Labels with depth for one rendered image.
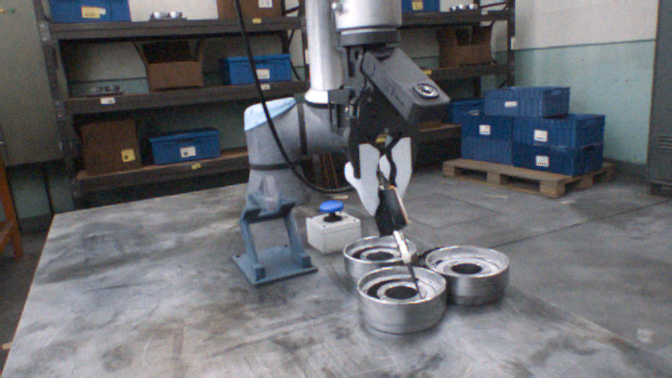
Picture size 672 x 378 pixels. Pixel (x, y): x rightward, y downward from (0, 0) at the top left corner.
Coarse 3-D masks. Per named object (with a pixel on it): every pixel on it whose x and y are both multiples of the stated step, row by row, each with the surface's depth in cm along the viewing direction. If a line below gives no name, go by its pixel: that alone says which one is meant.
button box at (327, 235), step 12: (324, 216) 87; (336, 216) 86; (348, 216) 87; (312, 228) 86; (324, 228) 82; (336, 228) 83; (348, 228) 84; (312, 240) 86; (324, 240) 82; (336, 240) 83; (348, 240) 84; (324, 252) 82
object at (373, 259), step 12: (360, 240) 76; (372, 240) 77; (384, 240) 77; (408, 240) 74; (348, 252) 74; (372, 252) 74; (384, 252) 74; (396, 252) 73; (348, 264) 70; (360, 264) 68; (372, 264) 67; (384, 264) 67; (396, 264) 68; (360, 276) 69
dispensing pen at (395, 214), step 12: (384, 192) 60; (384, 204) 60; (396, 204) 59; (384, 216) 60; (396, 216) 59; (384, 228) 61; (396, 228) 59; (396, 240) 60; (408, 252) 59; (408, 264) 59
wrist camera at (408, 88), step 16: (384, 48) 57; (368, 64) 56; (384, 64) 54; (400, 64) 55; (384, 80) 54; (400, 80) 52; (416, 80) 53; (400, 96) 52; (416, 96) 50; (432, 96) 50; (400, 112) 52; (416, 112) 50; (432, 112) 51
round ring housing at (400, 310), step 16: (368, 272) 64; (384, 272) 65; (400, 272) 65; (416, 272) 65; (432, 272) 63; (368, 288) 62; (384, 288) 62; (400, 288) 63; (368, 304) 57; (384, 304) 56; (400, 304) 55; (416, 304) 55; (432, 304) 56; (368, 320) 59; (384, 320) 56; (400, 320) 56; (416, 320) 56; (432, 320) 58
